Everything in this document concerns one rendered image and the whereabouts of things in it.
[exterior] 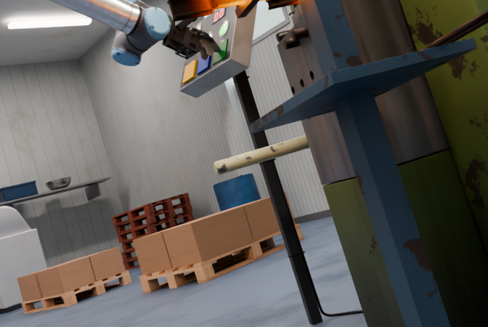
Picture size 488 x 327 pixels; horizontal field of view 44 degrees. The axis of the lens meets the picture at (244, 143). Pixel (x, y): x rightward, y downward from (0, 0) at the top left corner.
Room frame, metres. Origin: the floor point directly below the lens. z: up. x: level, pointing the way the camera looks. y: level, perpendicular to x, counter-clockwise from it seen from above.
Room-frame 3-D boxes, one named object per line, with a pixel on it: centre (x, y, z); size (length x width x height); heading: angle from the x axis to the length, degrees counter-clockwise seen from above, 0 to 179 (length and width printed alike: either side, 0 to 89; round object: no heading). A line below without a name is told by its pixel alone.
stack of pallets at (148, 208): (8.66, 1.57, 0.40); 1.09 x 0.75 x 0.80; 41
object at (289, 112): (1.19, -0.23, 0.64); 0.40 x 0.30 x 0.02; 21
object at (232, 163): (1.99, -0.10, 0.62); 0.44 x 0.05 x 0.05; 105
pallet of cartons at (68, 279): (6.54, 2.22, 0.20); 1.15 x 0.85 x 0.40; 39
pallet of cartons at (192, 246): (5.10, 0.44, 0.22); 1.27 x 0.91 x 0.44; 131
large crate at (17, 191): (9.04, 3.52, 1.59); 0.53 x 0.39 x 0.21; 131
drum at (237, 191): (7.31, 0.26, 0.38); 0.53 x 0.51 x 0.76; 41
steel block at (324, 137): (1.68, -0.50, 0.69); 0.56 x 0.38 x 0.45; 105
